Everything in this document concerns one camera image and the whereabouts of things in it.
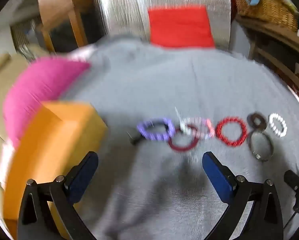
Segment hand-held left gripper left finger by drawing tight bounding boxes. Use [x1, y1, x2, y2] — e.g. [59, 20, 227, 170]
[17, 151, 99, 240]

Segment white pearl bracelet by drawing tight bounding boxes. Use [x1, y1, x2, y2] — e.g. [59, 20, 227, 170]
[268, 113, 288, 137]

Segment dark metal bangle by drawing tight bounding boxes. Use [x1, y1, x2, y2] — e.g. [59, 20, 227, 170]
[249, 129, 274, 161]

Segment white and pink bracelet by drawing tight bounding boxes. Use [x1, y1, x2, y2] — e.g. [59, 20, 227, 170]
[179, 117, 216, 140]

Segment red beaded bracelet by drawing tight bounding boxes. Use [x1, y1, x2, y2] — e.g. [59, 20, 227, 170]
[216, 117, 248, 147]

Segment wicker basket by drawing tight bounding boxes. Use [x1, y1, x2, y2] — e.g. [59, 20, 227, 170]
[231, 0, 299, 32]

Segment grey blanket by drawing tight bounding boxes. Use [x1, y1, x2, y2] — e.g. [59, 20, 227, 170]
[47, 39, 299, 240]

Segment dark red bangle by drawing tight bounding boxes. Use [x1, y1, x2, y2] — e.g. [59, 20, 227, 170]
[167, 127, 198, 152]

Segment purple bead bracelet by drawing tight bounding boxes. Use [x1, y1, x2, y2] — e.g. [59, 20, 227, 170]
[137, 118, 175, 141]

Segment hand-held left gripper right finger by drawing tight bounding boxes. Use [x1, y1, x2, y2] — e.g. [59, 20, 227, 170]
[202, 151, 285, 240]

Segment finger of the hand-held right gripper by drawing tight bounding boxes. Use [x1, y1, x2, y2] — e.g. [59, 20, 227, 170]
[284, 169, 299, 216]

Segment black hair tie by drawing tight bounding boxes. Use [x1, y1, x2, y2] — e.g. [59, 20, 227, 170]
[130, 132, 145, 145]

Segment orange cardboard box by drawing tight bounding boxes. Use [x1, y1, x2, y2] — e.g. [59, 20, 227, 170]
[3, 101, 107, 240]

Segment red pillow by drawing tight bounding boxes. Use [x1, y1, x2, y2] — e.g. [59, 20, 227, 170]
[148, 5, 216, 48]

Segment silver foil insulation sheet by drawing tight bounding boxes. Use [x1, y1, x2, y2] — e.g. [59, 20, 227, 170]
[92, 0, 232, 53]

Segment brown scrunchie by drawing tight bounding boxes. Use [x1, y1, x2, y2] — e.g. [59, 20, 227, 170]
[247, 113, 266, 128]

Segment pink pillow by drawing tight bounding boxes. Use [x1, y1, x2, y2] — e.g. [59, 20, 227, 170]
[3, 57, 91, 148]

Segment wooden shelf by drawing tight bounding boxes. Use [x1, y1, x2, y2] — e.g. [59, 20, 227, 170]
[236, 15, 299, 110]

